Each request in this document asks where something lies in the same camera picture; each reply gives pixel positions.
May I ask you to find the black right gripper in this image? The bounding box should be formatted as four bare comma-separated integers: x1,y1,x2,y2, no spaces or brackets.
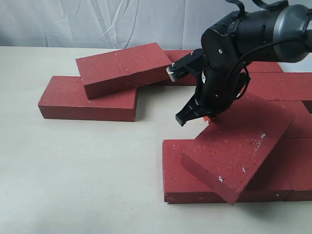
166,28,252,127

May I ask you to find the red brick with white marks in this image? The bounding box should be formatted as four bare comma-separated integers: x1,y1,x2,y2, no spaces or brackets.
181,93,294,205

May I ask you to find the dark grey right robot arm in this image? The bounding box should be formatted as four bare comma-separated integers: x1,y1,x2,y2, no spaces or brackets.
167,0,312,125

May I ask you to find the light blue backdrop cloth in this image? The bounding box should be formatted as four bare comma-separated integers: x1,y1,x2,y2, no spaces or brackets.
0,0,237,49

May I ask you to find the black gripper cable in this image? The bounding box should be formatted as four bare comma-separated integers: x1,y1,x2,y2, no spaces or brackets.
224,0,303,108

